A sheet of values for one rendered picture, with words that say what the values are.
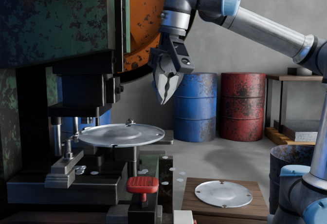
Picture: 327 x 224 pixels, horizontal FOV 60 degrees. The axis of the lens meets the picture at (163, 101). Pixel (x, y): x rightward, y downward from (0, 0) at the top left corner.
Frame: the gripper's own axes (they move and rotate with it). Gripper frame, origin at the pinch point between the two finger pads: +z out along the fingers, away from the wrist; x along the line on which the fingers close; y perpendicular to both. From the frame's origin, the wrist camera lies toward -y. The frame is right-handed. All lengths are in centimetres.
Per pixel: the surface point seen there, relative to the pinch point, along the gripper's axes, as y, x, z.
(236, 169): 108, -157, 99
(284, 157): 42, -125, 49
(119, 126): 27.5, 0.9, 19.2
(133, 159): 8.0, 2.3, 22.7
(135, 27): 54, -10, -17
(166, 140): 3.5, -5.6, 14.0
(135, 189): -19.9, 14.4, 13.9
